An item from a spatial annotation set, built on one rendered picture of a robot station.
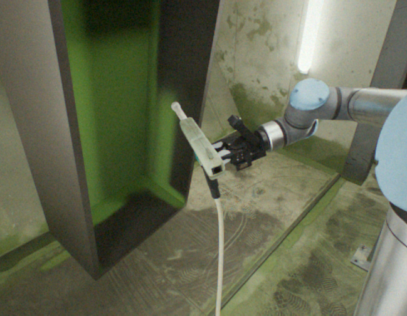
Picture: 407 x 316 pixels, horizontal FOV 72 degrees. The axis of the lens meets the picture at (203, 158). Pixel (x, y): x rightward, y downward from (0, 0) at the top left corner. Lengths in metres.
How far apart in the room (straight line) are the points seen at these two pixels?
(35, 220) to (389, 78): 2.63
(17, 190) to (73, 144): 1.34
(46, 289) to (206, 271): 0.92
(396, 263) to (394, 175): 0.09
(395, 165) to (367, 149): 2.40
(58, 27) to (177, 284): 1.48
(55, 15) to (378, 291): 0.68
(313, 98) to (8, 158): 1.84
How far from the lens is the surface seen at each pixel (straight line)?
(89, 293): 1.88
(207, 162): 0.72
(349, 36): 2.55
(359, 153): 2.74
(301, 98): 0.79
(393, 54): 2.48
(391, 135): 0.32
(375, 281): 0.38
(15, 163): 2.14
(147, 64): 1.39
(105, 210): 1.60
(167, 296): 1.77
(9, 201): 2.12
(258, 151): 0.89
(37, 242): 2.17
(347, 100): 0.83
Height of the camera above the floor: 1.54
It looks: 32 degrees down
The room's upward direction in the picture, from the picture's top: straight up
